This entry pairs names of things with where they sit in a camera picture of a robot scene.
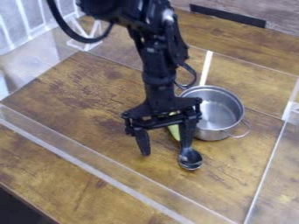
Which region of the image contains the black strip on table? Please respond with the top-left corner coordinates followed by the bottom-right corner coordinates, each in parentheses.
top-left (189, 3), bottom-right (267, 28)

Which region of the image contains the clear acrylic triangle bracket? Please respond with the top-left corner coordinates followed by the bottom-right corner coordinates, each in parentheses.
top-left (66, 18), bottom-right (102, 52)

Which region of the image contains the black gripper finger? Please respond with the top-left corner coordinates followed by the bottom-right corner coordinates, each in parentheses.
top-left (179, 108), bottom-right (200, 155)
top-left (125, 128), bottom-right (150, 156)

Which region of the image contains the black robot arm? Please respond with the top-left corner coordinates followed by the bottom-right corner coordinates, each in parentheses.
top-left (76, 0), bottom-right (201, 156)

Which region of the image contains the black cable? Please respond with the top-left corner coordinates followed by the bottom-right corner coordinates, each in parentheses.
top-left (45, 0), bottom-right (116, 45)

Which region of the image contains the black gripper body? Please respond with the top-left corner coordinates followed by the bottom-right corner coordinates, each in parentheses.
top-left (121, 83), bottom-right (201, 137)

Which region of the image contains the small steel pot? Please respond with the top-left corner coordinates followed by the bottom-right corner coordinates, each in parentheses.
top-left (180, 86), bottom-right (249, 141)

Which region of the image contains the green handled metal spoon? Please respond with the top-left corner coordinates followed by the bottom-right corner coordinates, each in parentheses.
top-left (167, 110), bottom-right (204, 172)

